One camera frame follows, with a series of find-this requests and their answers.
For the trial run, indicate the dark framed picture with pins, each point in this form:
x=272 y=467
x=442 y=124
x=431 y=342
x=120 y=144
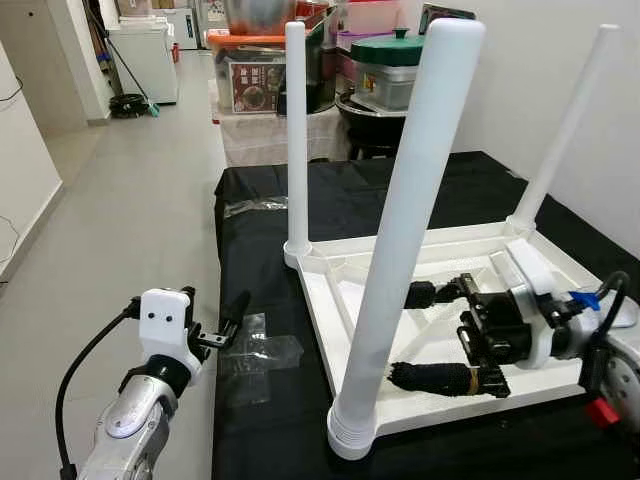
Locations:
x=445 y=12

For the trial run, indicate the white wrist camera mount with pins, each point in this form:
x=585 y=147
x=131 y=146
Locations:
x=168 y=325
x=530 y=265

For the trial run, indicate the crinkled clear tape strip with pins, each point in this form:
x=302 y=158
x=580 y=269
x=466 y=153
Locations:
x=255 y=206

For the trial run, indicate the steel pot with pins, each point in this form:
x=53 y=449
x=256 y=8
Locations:
x=260 y=15

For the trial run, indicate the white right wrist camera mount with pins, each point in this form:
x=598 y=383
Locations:
x=530 y=265

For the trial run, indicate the white plastic table top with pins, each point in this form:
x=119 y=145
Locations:
x=330 y=330

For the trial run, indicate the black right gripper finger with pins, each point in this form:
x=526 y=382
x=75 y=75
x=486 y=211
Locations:
x=435 y=294
x=435 y=380

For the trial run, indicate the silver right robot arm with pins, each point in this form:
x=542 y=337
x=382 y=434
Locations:
x=615 y=350

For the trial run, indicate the square clear tape patch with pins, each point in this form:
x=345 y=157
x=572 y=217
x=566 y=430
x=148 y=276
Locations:
x=260 y=348

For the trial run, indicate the white cabinet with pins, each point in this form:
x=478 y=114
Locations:
x=145 y=62

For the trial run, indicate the black table cloth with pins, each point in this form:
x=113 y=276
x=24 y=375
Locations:
x=260 y=430

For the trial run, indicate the black round wok stand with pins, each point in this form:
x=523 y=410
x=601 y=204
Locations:
x=370 y=130

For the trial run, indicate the black plastic bag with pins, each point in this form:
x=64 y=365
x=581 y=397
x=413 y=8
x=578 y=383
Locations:
x=320 y=75

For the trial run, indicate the clear plastic container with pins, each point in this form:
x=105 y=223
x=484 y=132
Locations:
x=385 y=88

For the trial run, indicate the white box with pink lid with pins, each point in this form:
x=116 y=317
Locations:
x=372 y=14

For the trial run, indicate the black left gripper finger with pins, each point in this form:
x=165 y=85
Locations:
x=188 y=296
x=237 y=315

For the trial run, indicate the black floor mop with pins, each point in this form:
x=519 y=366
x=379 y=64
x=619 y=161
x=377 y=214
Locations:
x=130 y=105

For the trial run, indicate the green pot with lid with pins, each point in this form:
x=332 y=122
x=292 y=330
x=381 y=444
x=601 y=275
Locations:
x=388 y=50

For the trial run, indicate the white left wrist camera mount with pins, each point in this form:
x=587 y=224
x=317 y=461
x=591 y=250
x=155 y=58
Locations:
x=168 y=325

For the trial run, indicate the yellow rubber band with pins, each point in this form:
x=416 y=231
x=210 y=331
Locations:
x=472 y=381

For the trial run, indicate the bench with white lace cloth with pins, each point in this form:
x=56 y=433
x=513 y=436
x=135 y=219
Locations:
x=255 y=140

